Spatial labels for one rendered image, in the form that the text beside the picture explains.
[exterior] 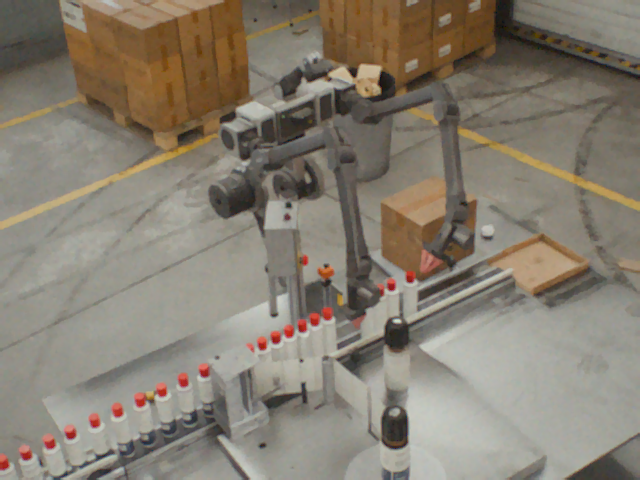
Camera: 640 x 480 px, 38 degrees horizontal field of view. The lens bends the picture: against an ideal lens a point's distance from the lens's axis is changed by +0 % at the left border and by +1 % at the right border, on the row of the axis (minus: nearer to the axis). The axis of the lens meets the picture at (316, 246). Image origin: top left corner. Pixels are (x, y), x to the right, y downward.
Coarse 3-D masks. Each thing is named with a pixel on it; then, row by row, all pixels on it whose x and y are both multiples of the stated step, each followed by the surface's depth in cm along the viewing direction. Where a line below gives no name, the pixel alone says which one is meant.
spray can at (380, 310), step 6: (384, 288) 330; (384, 294) 331; (384, 300) 330; (378, 306) 331; (384, 306) 332; (378, 312) 333; (384, 312) 333; (378, 318) 335; (384, 318) 335; (378, 324) 336; (384, 324) 336; (378, 330) 338
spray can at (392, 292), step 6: (390, 282) 331; (390, 288) 332; (396, 288) 333; (390, 294) 333; (396, 294) 333; (390, 300) 334; (396, 300) 334; (390, 306) 335; (396, 306) 336; (390, 312) 337; (396, 312) 338
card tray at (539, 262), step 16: (528, 240) 387; (544, 240) 391; (496, 256) 380; (512, 256) 383; (528, 256) 383; (544, 256) 382; (560, 256) 381; (576, 256) 377; (528, 272) 374; (544, 272) 373; (560, 272) 372; (576, 272) 371; (528, 288) 365; (544, 288) 364
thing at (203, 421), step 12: (480, 276) 365; (492, 276) 365; (456, 288) 360; (432, 300) 355; (456, 300) 354; (432, 312) 349; (408, 324) 344; (360, 336) 339; (360, 348) 334; (336, 360) 329; (180, 420) 309; (204, 420) 308; (156, 432) 305; (180, 432) 305; (156, 444) 301; (132, 456) 297
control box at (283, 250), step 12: (276, 204) 305; (276, 216) 299; (264, 228) 294; (276, 228) 293; (288, 228) 293; (276, 240) 295; (288, 240) 295; (300, 240) 314; (276, 252) 298; (288, 252) 298; (300, 252) 311; (276, 264) 301; (288, 264) 301
